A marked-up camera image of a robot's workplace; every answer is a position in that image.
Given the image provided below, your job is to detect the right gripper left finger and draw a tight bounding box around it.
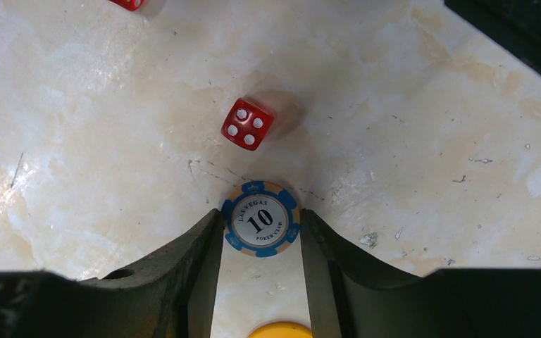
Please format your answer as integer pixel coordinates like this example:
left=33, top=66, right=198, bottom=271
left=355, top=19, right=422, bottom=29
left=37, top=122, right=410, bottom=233
left=0, top=209, right=223, bottom=337

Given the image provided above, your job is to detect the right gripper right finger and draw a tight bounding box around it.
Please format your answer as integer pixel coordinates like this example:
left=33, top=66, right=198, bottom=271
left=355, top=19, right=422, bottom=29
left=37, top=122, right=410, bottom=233
left=300, top=209, right=541, bottom=337

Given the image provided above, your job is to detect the blue poker chip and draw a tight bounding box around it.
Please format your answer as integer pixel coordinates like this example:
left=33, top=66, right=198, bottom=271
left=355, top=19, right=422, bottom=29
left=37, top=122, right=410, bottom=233
left=221, top=180, right=301, bottom=258

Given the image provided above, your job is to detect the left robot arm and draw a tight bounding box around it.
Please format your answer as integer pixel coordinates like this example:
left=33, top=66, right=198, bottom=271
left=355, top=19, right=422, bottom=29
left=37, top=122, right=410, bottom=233
left=444, top=0, right=541, bottom=75

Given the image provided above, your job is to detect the orange round dealer button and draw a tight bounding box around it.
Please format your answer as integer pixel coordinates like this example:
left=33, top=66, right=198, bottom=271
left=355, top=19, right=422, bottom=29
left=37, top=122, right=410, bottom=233
left=248, top=322, right=313, bottom=338

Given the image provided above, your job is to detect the red die right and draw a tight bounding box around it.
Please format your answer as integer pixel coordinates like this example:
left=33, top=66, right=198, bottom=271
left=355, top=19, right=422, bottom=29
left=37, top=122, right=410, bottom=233
left=220, top=97, right=274, bottom=151

